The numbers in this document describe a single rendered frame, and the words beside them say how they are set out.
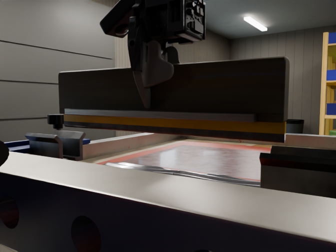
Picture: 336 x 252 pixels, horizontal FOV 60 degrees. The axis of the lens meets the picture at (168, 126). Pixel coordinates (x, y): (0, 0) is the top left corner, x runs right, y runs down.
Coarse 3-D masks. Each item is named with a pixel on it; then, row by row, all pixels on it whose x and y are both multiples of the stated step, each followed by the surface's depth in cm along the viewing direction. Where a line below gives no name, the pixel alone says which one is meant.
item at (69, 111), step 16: (64, 112) 50; (80, 112) 48; (96, 112) 46; (112, 112) 44; (128, 112) 43; (144, 112) 41; (160, 112) 40; (176, 112) 38; (192, 112) 37; (208, 112) 36; (224, 112) 36
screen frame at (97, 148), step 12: (144, 132) 93; (84, 144) 67; (96, 144) 70; (108, 144) 73; (120, 144) 77; (132, 144) 82; (144, 144) 87; (276, 144) 89; (288, 144) 88; (300, 144) 86; (312, 144) 84; (324, 144) 83; (84, 156) 67; (96, 156) 70
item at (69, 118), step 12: (72, 120) 52; (84, 120) 51; (96, 120) 49; (108, 120) 48; (120, 120) 46; (132, 120) 45; (144, 120) 44; (156, 120) 43; (168, 120) 42; (180, 120) 41; (192, 120) 40; (204, 120) 39; (264, 132) 35; (276, 132) 34
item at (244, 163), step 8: (232, 152) 76; (240, 152) 76; (248, 152) 76; (256, 152) 76; (264, 152) 76; (216, 160) 65; (224, 160) 65; (232, 160) 65; (240, 160) 65; (248, 160) 65; (256, 160) 65; (200, 168) 57; (208, 168) 57; (216, 168) 57; (224, 168) 57; (232, 168) 57; (240, 168) 57; (248, 168) 57; (256, 168) 57; (232, 176) 51; (240, 176) 51; (248, 176) 51; (256, 176) 51
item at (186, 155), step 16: (176, 144) 91; (192, 144) 91; (208, 144) 91; (224, 144) 91; (112, 160) 66; (128, 160) 65; (144, 160) 65; (160, 160) 65; (176, 160) 65; (192, 160) 65; (208, 160) 65
